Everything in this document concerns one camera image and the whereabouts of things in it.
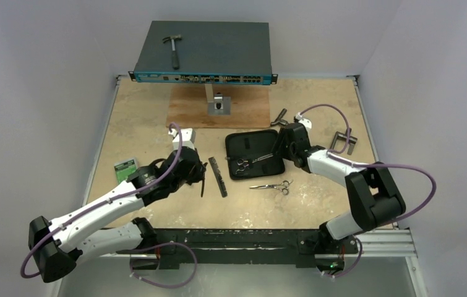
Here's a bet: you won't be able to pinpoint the black hair clip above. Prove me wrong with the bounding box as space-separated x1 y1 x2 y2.
200 162 208 197

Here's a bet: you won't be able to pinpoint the black zip tool case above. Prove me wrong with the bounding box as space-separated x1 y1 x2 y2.
225 129 285 181

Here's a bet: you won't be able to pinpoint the black hair comb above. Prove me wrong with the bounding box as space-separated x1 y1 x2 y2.
208 157 228 197

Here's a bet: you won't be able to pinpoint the silver scissors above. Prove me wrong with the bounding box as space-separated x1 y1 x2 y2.
236 153 273 173
249 180 292 196

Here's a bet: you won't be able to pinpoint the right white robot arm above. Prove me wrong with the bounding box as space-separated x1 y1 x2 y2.
272 123 406 252

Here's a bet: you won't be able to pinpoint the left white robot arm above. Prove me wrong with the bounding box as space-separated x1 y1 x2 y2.
20 145 206 283

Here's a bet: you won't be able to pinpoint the brown wooden board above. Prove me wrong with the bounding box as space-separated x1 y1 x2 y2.
166 84 270 129

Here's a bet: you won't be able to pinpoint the green clear plastic box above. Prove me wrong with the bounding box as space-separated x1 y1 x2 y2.
113 157 139 184

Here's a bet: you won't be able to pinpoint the steel claw hammer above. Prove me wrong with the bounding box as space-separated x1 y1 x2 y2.
162 35 182 70

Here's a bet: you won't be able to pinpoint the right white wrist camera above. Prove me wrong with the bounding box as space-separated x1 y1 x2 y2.
294 113 312 131

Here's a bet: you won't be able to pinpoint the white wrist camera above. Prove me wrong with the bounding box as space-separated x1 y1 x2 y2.
294 113 312 131
168 128 196 150

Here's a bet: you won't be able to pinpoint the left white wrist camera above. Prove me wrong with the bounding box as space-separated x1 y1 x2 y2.
168 128 196 150

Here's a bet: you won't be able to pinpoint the large dark metal handle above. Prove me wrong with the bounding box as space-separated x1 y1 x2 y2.
330 129 358 155

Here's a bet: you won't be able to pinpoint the grey metal stand bracket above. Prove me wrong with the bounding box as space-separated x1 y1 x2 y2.
204 84 231 116

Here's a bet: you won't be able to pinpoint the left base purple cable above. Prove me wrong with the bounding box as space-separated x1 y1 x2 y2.
129 239 200 288

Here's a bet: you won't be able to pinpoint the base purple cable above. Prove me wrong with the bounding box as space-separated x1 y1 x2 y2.
129 239 200 288
320 238 364 280

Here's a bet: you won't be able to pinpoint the blue rack network switch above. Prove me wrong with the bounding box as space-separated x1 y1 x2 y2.
129 20 278 85

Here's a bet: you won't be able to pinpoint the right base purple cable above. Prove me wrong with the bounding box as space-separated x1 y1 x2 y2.
320 238 364 280

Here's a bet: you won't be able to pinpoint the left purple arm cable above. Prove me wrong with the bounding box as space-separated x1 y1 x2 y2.
20 122 184 280

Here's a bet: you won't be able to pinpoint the aluminium table frame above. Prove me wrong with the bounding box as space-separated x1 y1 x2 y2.
48 74 429 297

